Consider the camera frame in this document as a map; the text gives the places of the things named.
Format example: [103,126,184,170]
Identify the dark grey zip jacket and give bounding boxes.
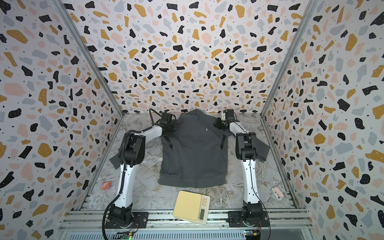
[110,110,270,188]

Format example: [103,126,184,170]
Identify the small pink white object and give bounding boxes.
[271,187,285,200]

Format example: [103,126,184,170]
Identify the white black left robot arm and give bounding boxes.
[102,113,176,228]

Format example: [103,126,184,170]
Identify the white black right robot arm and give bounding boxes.
[216,109,263,227]

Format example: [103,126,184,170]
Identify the cream kitchen scale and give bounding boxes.
[173,191,211,225]

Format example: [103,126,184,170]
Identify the aluminium corner post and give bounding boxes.
[51,1,124,118]
[260,0,319,119]

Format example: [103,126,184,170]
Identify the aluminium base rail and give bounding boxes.
[58,209,317,240]

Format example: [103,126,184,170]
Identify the aluminium corner post left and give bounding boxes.
[51,1,124,118]

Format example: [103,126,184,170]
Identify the small pink orange object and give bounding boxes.
[101,181,112,191]

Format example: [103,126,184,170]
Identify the black corrugated cable conduit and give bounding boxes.
[101,107,169,240]

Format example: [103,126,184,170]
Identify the aluminium corner post right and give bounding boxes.
[260,0,319,119]

